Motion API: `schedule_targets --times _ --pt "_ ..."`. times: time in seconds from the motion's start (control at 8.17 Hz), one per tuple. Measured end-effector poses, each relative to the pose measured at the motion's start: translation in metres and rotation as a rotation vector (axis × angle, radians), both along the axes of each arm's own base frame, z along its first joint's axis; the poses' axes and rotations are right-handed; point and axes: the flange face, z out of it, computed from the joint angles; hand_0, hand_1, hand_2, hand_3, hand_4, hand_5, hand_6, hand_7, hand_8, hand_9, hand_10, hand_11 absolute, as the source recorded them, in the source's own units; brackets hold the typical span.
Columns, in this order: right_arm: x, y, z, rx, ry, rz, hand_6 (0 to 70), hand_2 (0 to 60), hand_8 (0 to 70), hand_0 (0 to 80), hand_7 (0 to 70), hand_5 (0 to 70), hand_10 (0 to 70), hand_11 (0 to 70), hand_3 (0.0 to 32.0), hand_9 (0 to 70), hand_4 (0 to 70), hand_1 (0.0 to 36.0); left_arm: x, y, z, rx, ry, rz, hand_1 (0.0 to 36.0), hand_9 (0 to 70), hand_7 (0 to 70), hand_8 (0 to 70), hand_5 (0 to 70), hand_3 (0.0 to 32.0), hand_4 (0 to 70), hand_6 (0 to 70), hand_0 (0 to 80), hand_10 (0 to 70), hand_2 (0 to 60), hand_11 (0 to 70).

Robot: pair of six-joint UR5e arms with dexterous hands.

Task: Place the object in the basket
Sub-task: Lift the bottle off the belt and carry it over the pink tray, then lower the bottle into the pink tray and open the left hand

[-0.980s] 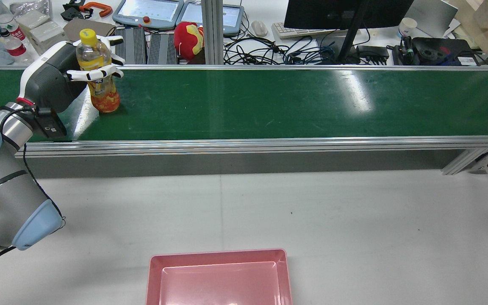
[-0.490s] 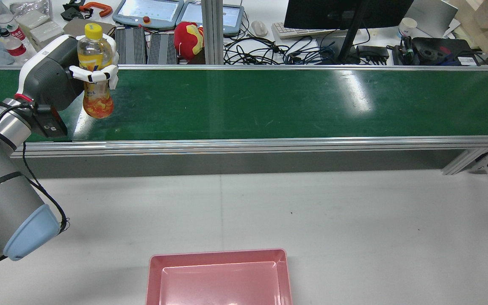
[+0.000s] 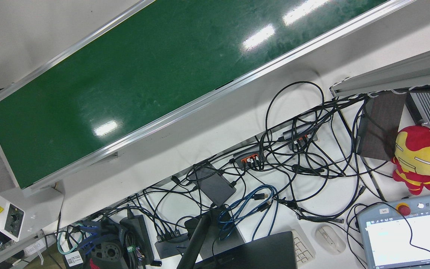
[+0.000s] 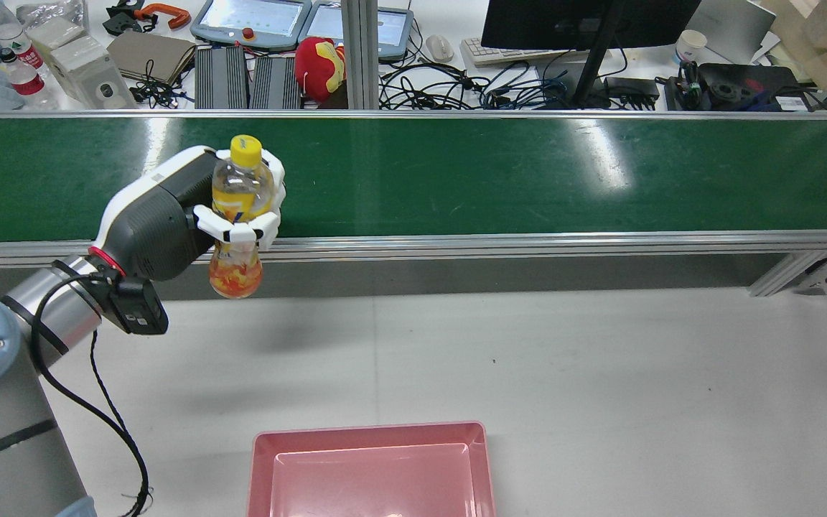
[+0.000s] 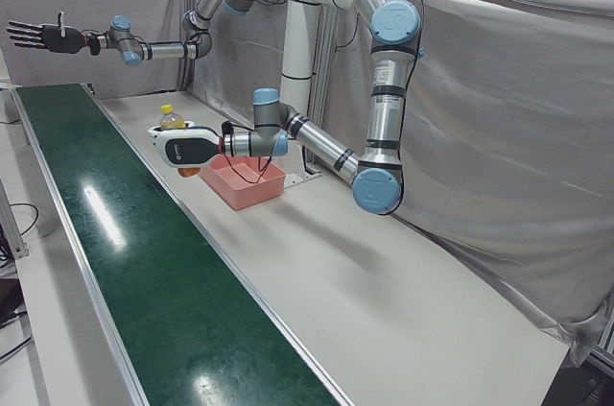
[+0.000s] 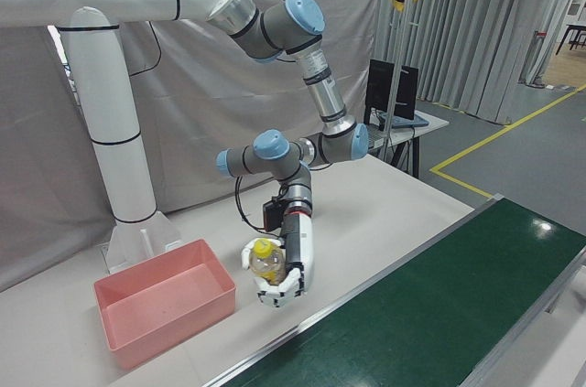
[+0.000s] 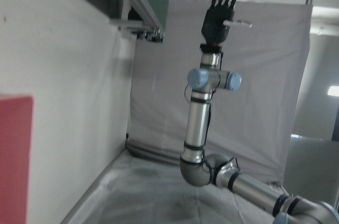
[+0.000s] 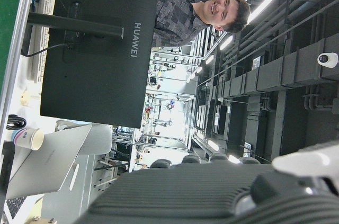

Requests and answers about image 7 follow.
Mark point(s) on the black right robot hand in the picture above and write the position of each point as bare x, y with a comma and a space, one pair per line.
215, 26

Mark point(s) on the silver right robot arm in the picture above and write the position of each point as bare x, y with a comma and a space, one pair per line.
197, 118

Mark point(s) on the red plastic basket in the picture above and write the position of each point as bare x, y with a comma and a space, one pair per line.
14, 160

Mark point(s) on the white cloth backdrop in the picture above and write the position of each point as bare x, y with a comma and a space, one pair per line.
265, 115

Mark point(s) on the crinkled white base sheet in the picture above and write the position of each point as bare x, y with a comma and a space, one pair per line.
148, 197

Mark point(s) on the aluminium table edge rail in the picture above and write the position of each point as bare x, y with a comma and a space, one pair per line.
137, 4

